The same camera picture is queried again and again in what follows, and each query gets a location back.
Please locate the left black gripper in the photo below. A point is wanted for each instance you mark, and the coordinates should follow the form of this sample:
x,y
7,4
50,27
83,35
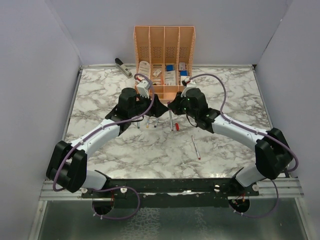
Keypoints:
x,y
157,108

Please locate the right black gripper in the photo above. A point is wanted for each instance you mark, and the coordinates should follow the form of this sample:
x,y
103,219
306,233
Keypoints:
x,y
175,104

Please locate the white pen purple tip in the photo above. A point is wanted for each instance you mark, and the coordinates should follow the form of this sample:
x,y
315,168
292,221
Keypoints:
x,y
171,120

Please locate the white pen yellow tip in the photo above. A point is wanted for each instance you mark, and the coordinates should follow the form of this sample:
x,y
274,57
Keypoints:
x,y
148,122

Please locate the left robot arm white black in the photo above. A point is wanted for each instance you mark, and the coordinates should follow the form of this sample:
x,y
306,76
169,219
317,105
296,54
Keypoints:
x,y
68,163

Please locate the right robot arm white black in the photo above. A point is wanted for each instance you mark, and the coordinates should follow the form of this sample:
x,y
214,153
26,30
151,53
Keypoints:
x,y
270,146

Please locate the red pen cap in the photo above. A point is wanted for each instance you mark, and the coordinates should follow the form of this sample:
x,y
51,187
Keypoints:
x,y
177,126

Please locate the white pen red tip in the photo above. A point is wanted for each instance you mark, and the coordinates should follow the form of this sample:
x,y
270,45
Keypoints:
x,y
196,148

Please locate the white red box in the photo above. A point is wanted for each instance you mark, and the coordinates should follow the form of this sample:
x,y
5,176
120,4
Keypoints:
x,y
184,80

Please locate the white label packet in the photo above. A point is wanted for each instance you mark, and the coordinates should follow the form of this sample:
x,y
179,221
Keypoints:
x,y
170,78

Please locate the blue box in organizer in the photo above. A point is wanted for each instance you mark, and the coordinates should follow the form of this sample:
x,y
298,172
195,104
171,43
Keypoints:
x,y
169,67

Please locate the small pink white box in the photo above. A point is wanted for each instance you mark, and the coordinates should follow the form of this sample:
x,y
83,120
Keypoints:
x,y
183,66

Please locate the white oval card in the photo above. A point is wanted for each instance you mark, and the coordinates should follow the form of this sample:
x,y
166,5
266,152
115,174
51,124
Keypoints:
x,y
144,68

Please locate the orange desk organizer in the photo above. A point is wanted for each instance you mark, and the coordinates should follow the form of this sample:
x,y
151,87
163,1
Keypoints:
x,y
161,46

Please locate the black grey stapler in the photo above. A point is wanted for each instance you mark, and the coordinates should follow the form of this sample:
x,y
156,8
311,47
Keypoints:
x,y
123,68

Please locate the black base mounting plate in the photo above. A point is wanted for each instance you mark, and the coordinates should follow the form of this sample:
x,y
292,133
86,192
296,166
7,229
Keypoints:
x,y
171,192

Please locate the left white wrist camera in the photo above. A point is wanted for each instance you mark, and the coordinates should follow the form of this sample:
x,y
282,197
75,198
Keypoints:
x,y
143,88

